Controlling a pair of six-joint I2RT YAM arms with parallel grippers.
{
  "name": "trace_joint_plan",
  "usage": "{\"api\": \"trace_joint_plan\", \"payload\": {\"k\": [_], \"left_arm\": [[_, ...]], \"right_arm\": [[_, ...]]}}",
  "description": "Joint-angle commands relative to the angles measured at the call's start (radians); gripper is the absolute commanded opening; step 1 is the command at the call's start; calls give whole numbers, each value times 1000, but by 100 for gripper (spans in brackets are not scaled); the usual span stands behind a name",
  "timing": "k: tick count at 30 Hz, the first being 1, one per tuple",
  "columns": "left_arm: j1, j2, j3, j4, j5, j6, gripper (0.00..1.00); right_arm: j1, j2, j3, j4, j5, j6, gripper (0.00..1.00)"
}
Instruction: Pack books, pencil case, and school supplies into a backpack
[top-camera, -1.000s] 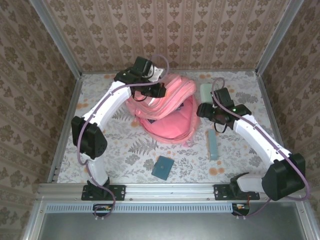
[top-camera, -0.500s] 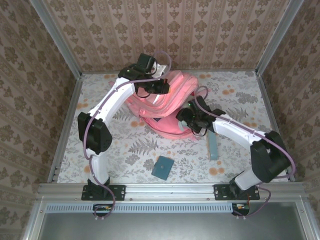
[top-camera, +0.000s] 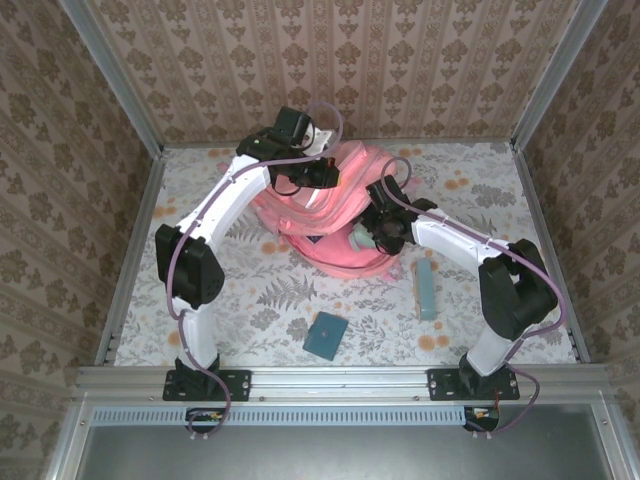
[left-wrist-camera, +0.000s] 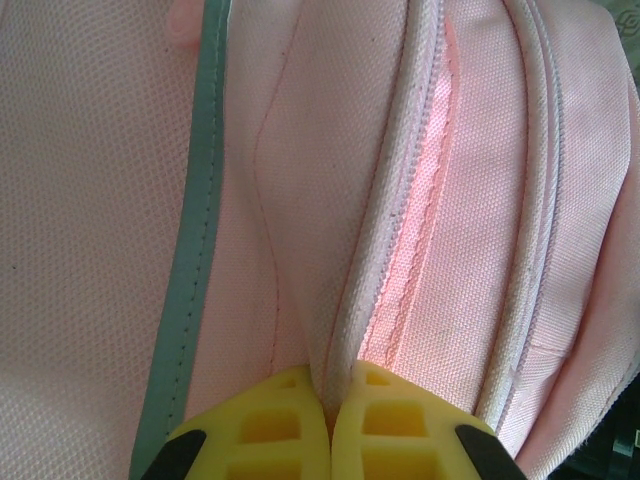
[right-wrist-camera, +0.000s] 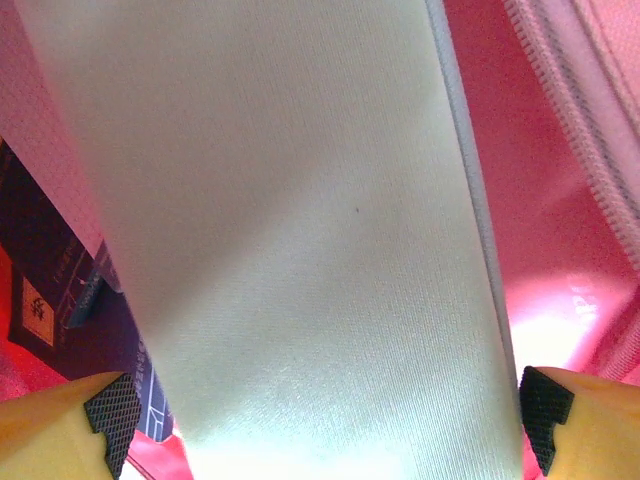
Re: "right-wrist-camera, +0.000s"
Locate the navy book yellow label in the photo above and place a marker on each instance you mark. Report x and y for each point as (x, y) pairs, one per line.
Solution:
(50, 240)

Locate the pale green pencil case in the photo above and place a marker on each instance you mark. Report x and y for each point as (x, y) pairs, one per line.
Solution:
(300, 250)

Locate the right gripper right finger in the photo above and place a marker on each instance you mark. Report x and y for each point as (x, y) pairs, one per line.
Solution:
(600, 435)

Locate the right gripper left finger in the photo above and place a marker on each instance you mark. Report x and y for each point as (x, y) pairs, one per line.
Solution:
(45, 440)

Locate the pink backpack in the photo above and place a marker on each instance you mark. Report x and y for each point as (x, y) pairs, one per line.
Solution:
(550, 250)

